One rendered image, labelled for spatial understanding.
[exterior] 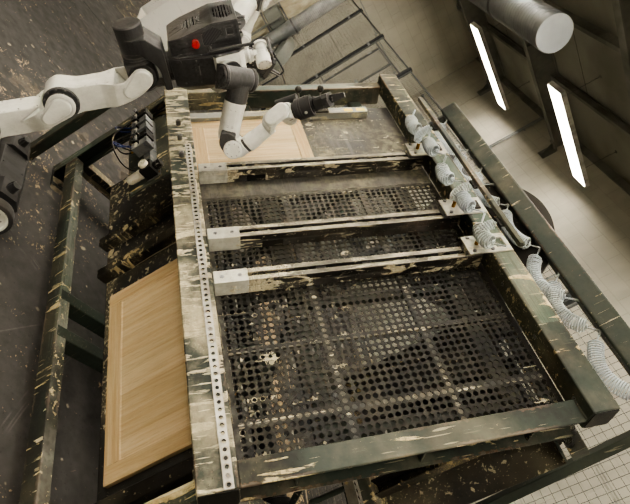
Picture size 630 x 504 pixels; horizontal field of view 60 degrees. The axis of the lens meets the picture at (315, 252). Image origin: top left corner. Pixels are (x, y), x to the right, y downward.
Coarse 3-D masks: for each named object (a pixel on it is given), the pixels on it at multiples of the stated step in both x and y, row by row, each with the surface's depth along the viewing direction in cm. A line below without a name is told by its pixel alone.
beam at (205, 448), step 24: (168, 96) 290; (168, 120) 274; (192, 144) 262; (192, 216) 225; (192, 240) 216; (192, 264) 206; (192, 288) 198; (192, 312) 190; (216, 312) 192; (192, 336) 183; (216, 336) 184; (192, 360) 177; (192, 384) 171; (192, 408) 165; (192, 432) 160; (216, 432) 160; (216, 456) 155; (216, 480) 150
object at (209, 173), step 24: (408, 144) 268; (216, 168) 246; (240, 168) 248; (264, 168) 250; (288, 168) 253; (312, 168) 256; (336, 168) 260; (360, 168) 263; (384, 168) 266; (408, 168) 270
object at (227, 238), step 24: (456, 192) 228; (360, 216) 232; (384, 216) 233; (408, 216) 236; (432, 216) 236; (456, 216) 238; (216, 240) 215; (240, 240) 218; (264, 240) 221; (288, 240) 224; (312, 240) 227
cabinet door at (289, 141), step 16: (192, 128) 277; (208, 128) 278; (240, 128) 281; (288, 128) 285; (208, 144) 269; (272, 144) 274; (288, 144) 275; (304, 144) 276; (208, 160) 259; (224, 160) 260; (240, 160) 262; (256, 160) 263
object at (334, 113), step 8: (216, 112) 286; (248, 112) 288; (256, 112) 289; (264, 112) 290; (336, 112) 297; (344, 112) 298; (352, 112) 299; (360, 112) 300; (192, 120) 280; (200, 120) 281; (208, 120) 282; (216, 120) 283
